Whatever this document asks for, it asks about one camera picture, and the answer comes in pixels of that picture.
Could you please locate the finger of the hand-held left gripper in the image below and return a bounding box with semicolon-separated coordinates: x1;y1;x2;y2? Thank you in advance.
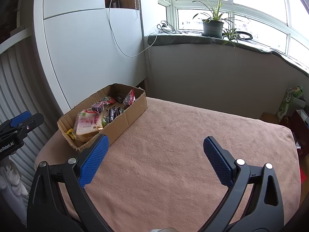
11;111;31;127
0;113;44;142

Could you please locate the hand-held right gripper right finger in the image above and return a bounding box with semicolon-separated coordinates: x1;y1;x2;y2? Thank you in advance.
200;136;284;232

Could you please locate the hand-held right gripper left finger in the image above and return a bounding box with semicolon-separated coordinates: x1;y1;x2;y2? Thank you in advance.
26;134;111;232

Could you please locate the sliced bread packet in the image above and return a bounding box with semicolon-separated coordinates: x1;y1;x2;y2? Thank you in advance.
74;110;103;142

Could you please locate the brown chocolate bar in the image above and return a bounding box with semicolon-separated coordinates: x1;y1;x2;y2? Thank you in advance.
107;107;125;122

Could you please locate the cardboard box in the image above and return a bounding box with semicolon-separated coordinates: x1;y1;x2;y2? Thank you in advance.
57;83;148;153

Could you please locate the white slatted panel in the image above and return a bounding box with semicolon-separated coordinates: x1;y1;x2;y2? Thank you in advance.
0;29;61;199

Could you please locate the green paper bag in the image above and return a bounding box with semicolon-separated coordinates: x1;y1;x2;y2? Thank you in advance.
276;85;306;121

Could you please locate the tall dark red box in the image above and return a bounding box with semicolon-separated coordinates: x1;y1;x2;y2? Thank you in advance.
287;109;309;155

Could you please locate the white wardrobe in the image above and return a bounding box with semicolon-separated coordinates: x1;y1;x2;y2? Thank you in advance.
34;0;148;116

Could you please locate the grey sill cloth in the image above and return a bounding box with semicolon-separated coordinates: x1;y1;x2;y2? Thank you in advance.
147;31;309;74

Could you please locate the potted spider plant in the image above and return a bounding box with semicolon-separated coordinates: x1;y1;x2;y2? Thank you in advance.
193;0;249;51

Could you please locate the white power strip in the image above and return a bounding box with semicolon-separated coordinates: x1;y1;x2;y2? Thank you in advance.
157;20;178;34

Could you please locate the white framed window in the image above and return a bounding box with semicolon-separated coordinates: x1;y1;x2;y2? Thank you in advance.
157;0;309;61

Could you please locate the white cable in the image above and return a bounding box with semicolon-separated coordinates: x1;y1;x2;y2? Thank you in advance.
109;0;157;57

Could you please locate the black ring light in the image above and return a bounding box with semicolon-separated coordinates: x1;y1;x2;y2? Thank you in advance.
235;31;253;41

